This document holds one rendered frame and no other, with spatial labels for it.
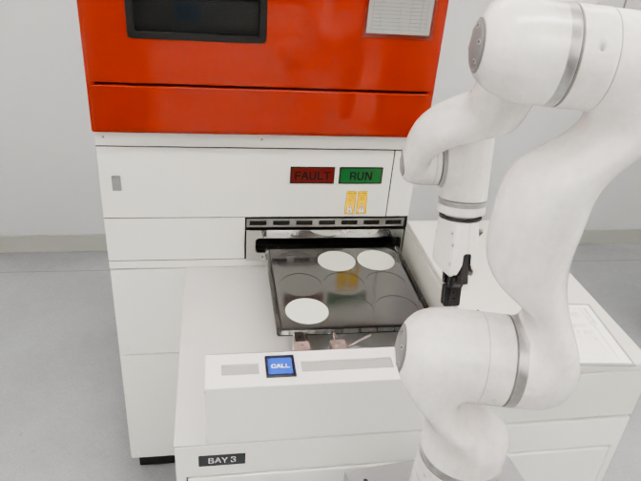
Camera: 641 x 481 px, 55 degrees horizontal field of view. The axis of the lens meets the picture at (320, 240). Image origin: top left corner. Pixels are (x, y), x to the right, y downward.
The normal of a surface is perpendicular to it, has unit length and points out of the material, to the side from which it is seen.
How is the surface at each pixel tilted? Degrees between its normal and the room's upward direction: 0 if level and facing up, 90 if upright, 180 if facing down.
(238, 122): 90
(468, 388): 90
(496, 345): 37
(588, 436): 90
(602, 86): 105
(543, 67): 93
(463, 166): 78
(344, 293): 0
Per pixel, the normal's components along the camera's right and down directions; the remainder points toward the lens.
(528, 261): -0.37, 0.47
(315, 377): 0.07, -0.87
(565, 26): 0.05, -0.23
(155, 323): 0.15, 0.50
